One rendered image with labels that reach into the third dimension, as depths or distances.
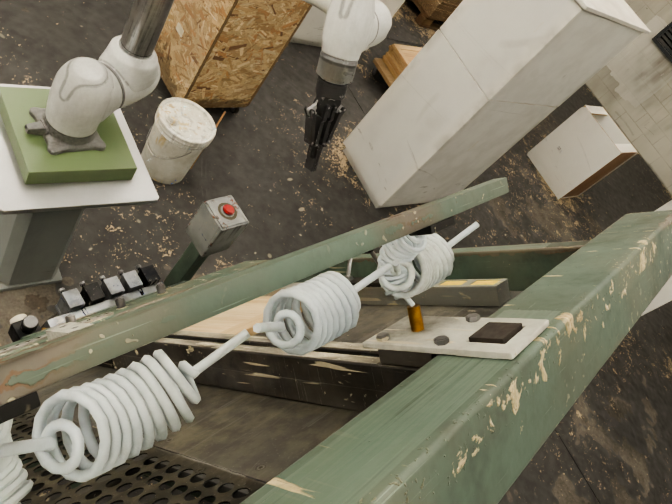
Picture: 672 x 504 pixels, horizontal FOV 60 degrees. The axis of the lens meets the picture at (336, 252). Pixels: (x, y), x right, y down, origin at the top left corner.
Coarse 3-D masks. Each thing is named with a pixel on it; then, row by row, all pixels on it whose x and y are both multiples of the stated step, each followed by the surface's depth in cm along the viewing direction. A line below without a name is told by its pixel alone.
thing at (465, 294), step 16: (368, 288) 127; (432, 288) 116; (448, 288) 113; (464, 288) 111; (480, 288) 109; (496, 288) 107; (368, 304) 128; (384, 304) 125; (400, 304) 122; (432, 304) 117; (448, 304) 114; (464, 304) 112; (480, 304) 110; (496, 304) 108
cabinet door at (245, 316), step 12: (252, 300) 148; (264, 300) 145; (228, 312) 142; (240, 312) 139; (252, 312) 137; (204, 324) 135; (216, 324) 132; (228, 324) 130; (240, 324) 127; (252, 324) 124
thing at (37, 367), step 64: (320, 256) 47; (448, 256) 71; (128, 320) 35; (192, 320) 38; (320, 320) 51; (0, 384) 29; (128, 384) 41; (192, 384) 46; (0, 448) 32; (128, 448) 39
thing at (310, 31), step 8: (384, 0) 458; (392, 0) 462; (400, 0) 467; (312, 8) 428; (392, 8) 471; (312, 16) 435; (320, 16) 439; (392, 16) 480; (304, 24) 439; (312, 24) 443; (320, 24) 447; (296, 32) 442; (304, 32) 447; (312, 32) 451; (320, 32) 455; (296, 40) 454; (304, 40) 459; (312, 40) 459; (320, 40) 464; (368, 48) 503
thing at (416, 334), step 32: (448, 224) 63; (384, 256) 67; (416, 320) 69; (448, 320) 71; (480, 320) 68; (512, 320) 66; (544, 320) 64; (128, 352) 113; (192, 352) 98; (256, 352) 87; (320, 352) 80; (352, 352) 79; (384, 352) 70; (416, 352) 67; (448, 352) 61; (480, 352) 59; (512, 352) 57; (224, 384) 94; (256, 384) 88; (288, 384) 83; (320, 384) 79; (352, 384) 75; (384, 384) 71
